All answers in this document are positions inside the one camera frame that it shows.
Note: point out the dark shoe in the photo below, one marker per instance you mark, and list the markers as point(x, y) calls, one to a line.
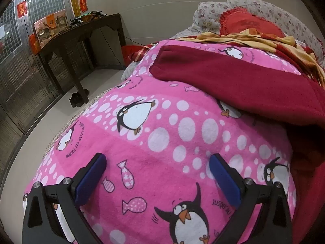
point(74, 100)
point(83, 95)

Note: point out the printed gift box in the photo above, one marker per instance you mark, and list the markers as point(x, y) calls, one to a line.
point(44, 34)
point(58, 20)

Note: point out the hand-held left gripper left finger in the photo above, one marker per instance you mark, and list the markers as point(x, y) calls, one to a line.
point(91, 179)

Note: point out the pink penguin print blanket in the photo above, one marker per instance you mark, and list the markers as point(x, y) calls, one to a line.
point(165, 111)

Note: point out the dark wooden table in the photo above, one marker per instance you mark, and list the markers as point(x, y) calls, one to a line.
point(76, 34)

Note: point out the yellow and red patterned blanket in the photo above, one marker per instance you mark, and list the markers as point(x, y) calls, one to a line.
point(254, 39)

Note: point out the metal grille door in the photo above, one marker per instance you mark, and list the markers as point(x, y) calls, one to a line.
point(15, 81)

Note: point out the black tool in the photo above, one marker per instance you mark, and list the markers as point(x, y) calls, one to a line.
point(97, 14)
point(76, 22)

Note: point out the red heart-shaped pillow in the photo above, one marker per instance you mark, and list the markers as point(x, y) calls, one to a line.
point(248, 22)

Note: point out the maroon garment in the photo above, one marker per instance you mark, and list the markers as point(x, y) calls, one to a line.
point(228, 81)

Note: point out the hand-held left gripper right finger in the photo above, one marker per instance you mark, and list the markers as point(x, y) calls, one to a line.
point(224, 179)

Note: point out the red paper decoration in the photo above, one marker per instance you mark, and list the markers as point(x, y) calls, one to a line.
point(22, 9)
point(82, 3)

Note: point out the red plastic tub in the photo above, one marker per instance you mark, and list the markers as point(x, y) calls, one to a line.
point(129, 53)

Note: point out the floral pillow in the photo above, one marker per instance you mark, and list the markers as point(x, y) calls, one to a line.
point(205, 15)
point(279, 10)

